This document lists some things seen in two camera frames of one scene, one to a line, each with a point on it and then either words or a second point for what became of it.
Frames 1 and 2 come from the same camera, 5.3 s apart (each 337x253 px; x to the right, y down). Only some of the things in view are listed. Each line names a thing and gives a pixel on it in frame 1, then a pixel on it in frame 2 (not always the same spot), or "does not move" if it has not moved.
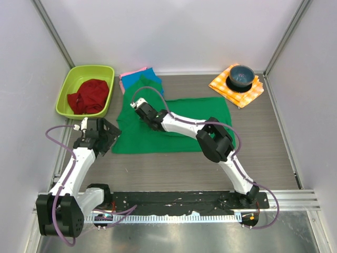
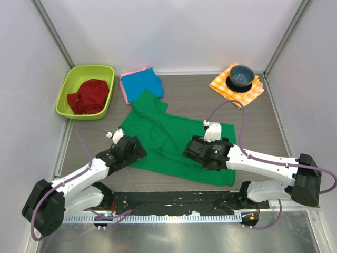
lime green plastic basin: [77, 76] does not move
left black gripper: [112, 134] -> [138, 153]
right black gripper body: [148, 123] -> [200, 139]
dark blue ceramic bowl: [241, 76] does not move
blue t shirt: [148, 73] does not move
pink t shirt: [120, 83] does not move
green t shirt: [132, 135] -> [162, 135]
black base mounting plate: [194, 202] does not move
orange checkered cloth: [241, 99] does not move
